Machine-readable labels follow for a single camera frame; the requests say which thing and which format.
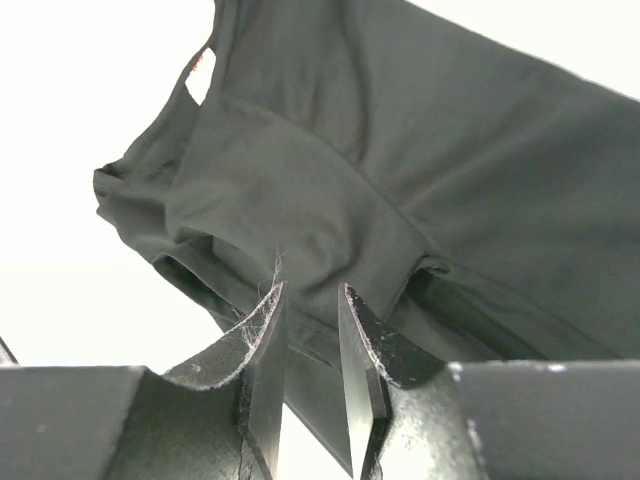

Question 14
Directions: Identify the black t-shirt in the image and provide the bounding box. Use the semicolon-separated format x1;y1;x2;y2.
93;1;639;469

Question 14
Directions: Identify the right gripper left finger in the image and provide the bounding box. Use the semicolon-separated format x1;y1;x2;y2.
163;282;288;479

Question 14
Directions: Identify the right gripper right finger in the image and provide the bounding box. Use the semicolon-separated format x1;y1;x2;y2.
338;283;444;479

